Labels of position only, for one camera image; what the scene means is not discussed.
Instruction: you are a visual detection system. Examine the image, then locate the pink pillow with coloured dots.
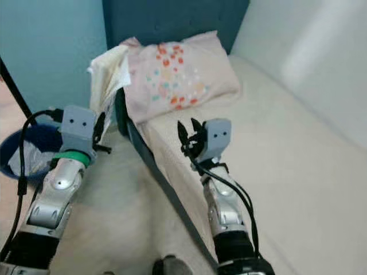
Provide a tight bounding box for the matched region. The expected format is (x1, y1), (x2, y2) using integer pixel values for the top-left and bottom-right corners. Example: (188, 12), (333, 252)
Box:
(123, 32), (241, 124)

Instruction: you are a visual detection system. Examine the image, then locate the cream cloth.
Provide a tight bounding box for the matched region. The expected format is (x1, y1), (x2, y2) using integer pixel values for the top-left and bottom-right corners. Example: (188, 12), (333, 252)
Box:
(88, 45), (131, 121)

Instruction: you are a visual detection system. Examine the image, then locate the crumpled white paper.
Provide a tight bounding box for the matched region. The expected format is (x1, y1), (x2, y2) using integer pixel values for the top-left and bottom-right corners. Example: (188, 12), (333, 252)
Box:
(9, 146), (52, 175)

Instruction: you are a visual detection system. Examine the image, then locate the blue plastic waste bin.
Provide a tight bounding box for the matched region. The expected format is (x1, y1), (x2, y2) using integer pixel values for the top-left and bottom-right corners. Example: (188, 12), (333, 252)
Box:
(0, 123), (61, 181)

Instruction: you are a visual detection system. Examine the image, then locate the mattress with cream sheet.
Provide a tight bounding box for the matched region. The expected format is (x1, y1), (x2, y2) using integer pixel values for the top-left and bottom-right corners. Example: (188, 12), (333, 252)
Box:
(140, 54), (367, 275)

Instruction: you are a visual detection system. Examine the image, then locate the grey right robot leg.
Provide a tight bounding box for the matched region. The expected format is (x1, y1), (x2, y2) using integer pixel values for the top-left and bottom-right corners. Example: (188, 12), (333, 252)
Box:
(152, 255), (193, 275)

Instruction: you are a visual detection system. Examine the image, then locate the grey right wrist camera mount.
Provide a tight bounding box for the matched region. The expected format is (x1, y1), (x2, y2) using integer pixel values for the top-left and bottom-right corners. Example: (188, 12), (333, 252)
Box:
(204, 119), (232, 161)

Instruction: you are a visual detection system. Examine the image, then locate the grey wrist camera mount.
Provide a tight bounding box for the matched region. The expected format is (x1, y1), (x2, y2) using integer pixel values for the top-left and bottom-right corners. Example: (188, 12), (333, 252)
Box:
(204, 119), (232, 161)
(60, 105), (97, 158)

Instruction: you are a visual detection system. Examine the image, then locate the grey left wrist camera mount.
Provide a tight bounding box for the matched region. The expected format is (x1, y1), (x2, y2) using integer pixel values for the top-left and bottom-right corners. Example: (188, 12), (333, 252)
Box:
(60, 105), (97, 158)

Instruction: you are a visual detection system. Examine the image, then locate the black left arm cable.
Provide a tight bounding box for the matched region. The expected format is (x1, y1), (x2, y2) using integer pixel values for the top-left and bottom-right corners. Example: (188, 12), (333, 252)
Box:
(3, 109), (64, 264)

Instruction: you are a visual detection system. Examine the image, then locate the black door frame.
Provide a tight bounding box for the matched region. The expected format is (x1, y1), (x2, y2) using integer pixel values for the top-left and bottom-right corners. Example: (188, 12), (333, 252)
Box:
(0, 57), (35, 124)

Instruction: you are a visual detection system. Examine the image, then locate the teal upholstered bed frame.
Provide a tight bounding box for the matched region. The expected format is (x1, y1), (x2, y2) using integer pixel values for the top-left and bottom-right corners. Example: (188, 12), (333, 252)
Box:
(102, 0), (250, 270)

